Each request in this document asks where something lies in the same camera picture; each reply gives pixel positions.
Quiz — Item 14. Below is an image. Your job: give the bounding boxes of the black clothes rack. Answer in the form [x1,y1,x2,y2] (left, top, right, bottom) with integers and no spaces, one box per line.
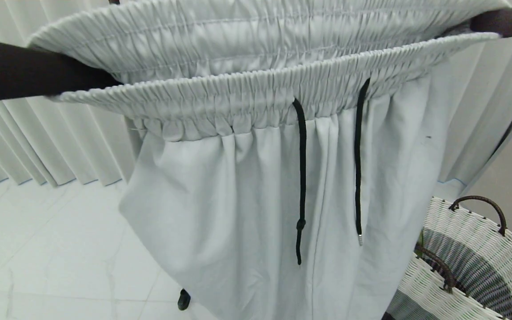
[108,0,192,311]

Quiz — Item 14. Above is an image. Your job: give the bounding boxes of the white laundry basket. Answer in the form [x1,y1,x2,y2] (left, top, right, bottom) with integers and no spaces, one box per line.
[386,195,512,320]

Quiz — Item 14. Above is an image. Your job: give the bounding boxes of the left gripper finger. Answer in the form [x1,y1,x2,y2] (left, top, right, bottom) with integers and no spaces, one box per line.
[0,36,122,104]

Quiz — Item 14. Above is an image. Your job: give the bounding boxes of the pale grey shorts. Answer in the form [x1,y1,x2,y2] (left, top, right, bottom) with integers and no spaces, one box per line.
[27,0,512,320]

